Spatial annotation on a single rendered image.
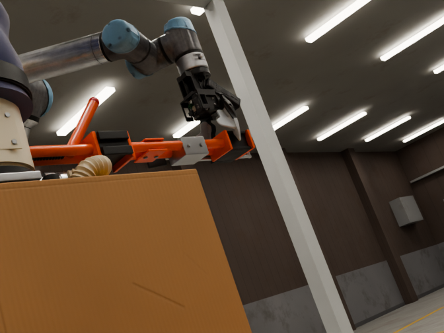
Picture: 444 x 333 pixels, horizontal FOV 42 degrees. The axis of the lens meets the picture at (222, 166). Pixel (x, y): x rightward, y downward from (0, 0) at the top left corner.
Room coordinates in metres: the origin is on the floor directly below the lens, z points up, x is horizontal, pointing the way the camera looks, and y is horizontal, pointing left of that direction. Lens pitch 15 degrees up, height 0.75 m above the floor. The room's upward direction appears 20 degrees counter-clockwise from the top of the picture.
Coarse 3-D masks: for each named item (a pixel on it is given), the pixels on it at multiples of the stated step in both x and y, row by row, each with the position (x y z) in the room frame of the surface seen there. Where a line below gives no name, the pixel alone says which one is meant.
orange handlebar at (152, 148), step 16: (80, 144) 1.04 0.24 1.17; (144, 144) 1.14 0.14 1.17; (160, 144) 1.17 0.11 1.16; (176, 144) 1.20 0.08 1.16; (208, 144) 1.26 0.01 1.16; (224, 144) 1.30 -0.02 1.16; (48, 160) 1.03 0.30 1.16; (64, 160) 1.05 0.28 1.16; (80, 160) 1.08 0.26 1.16; (144, 160) 1.19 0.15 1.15
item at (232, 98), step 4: (208, 80) 1.33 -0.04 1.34; (208, 84) 1.33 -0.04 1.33; (212, 84) 1.33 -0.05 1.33; (216, 84) 1.34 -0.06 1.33; (208, 88) 1.33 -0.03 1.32; (212, 88) 1.33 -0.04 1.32; (216, 88) 1.34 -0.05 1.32; (220, 88) 1.35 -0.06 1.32; (220, 92) 1.35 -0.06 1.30; (224, 92) 1.36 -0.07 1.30; (228, 92) 1.37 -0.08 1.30; (228, 96) 1.36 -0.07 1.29; (232, 96) 1.38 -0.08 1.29; (236, 96) 1.39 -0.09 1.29; (232, 100) 1.37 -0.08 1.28; (236, 100) 1.38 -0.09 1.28; (236, 104) 1.38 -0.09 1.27; (236, 108) 1.40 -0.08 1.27
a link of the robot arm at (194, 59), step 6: (186, 54) 1.30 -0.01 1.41; (192, 54) 1.30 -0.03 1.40; (198, 54) 1.31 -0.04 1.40; (180, 60) 1.31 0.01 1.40; (186, 60) 1.30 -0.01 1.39; (192, 60) 1.30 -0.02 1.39; (198, 60) 1.31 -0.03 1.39; (204, 60) 1.32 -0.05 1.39; (180, 66) 1.31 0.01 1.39; (186, 66) 1.30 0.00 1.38; (192, 66) 1.30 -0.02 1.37; (198, 66) 1.31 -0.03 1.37; (204, 66) 1.32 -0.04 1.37; (180, 72) 1.32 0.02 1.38
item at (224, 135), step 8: (216, 136) 1.31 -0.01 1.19; (224, 136) 1.30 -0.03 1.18; (232, 136) 1.32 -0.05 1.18; (248, 136) 1.35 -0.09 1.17; (232, 144) 1.31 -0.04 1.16; (240, 144) 1.33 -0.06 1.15; (248, 144) 1.35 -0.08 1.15; (216, 152) 1.33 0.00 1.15; (224, 152) 1.31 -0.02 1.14; (232, 152) 1.32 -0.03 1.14; (240, 152) 1.35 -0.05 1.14; (216, 160) 1.34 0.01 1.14; (224, 160) 1.36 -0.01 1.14; (232, 160) 1.39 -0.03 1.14
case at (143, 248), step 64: (0, 192) 0.73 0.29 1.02; (64, 192) 0.79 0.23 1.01; (128, 192) 0.87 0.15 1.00; (192, 192) 0.96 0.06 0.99; (0, 256) 0.71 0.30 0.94; (64, 256) 0.78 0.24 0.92; (128, 256) 0.85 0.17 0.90; (192, 256) 0.93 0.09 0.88; (0, 320) 0.70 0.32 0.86; (64, 320) 0.76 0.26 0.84; (128, 320) 0.83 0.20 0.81; (192, 320) 0.90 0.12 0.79
